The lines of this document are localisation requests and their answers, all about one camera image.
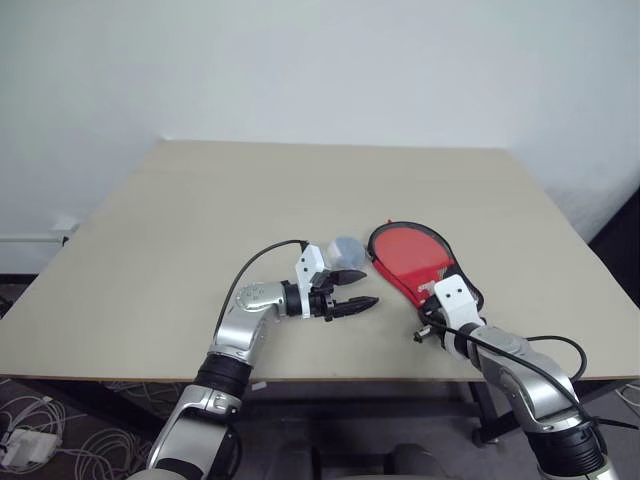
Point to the red table tennis paddle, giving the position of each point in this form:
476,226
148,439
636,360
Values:
410,247

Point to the dark cabinet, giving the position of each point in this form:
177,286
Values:
617,235

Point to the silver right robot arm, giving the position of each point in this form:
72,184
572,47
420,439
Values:
530,380

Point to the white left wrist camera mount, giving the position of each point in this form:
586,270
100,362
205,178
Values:
311,260

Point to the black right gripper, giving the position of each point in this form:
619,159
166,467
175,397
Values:
434,320

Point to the white power strip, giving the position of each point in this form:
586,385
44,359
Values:
25,447

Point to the small white tag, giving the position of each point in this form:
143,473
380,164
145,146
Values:
258,386

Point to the black table frame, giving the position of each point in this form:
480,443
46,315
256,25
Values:
492,410

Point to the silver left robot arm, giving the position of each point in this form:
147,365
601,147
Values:
245,327

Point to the round white grey-blue object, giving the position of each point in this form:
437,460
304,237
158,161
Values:
345,252

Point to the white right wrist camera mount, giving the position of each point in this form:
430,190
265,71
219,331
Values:
457,300

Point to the red black paddle case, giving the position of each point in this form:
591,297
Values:
430,277

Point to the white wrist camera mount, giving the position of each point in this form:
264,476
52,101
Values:
457,300
311,260

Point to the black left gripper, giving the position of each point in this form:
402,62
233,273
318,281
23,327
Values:
320,300

